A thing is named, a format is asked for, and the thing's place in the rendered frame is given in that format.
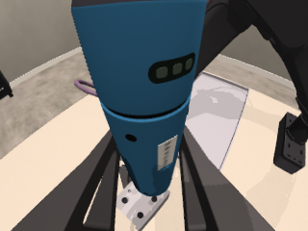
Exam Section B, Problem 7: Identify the blue electric screwdriver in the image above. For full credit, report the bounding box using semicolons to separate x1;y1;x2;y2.
71;0;207;196

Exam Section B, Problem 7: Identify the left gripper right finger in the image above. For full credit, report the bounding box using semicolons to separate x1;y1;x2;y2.
179;125;275;231

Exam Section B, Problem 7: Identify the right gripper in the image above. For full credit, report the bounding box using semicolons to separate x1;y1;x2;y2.
119;165;132;189

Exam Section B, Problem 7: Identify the grey l-shaped bracket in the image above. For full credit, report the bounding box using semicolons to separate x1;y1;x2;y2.
116;181;170;231

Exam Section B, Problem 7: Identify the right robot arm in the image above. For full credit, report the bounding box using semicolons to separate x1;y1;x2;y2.
194;0;308;168

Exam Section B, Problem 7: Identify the black screw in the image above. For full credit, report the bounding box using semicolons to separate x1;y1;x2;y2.
151;196;157;202
121;197;128;204
137;212;143;218

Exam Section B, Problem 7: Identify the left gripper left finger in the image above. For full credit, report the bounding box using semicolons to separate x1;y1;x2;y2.
11;129;120;231

